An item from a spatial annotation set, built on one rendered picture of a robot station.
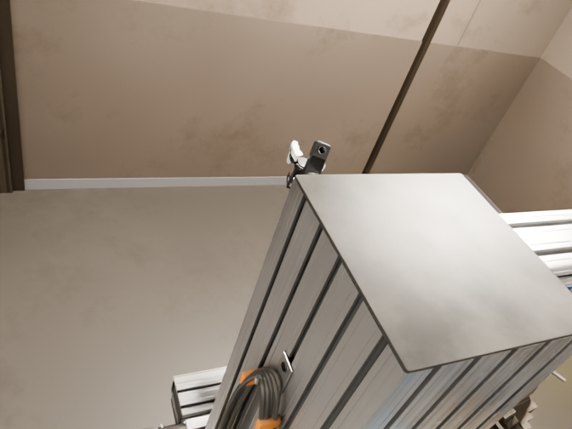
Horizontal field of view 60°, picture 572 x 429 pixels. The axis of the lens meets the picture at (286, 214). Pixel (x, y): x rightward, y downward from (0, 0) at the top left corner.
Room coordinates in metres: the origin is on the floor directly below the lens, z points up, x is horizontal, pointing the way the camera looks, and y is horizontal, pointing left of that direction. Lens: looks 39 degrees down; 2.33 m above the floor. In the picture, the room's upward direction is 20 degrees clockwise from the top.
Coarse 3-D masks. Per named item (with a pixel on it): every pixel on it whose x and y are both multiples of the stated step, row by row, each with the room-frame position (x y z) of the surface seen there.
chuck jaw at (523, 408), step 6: (528, 396) 1.08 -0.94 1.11; (522, 402) 1.05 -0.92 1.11; (528, 402) 1.06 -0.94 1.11; (516, 408) 1.02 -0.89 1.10; (522, 408) 1.03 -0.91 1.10; (528, 408) 1.03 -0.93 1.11; (534, 408) 1.04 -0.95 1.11; (516, 414) 1.00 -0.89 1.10; (522, 414) 1.01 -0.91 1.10; (528, 414) 1.01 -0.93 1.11; (522, 420) 0.98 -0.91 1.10; (528, 420) 1.00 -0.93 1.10; (522, 426) 0.96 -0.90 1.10; (528, 426) 0.97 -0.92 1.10
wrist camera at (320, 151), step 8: (320, 144) 1.17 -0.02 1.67; (328, 144) 1.18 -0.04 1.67; (312, 152) 1.15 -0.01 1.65; (320, 152) 1.16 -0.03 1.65; (328, 152) 1.17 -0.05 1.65; (312, 160) 1.14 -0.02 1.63; (320, 160) 1.15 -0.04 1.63; (304, 168) 1.14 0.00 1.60; (312, 168) 1.14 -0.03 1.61; (320, 168) 1.14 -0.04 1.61
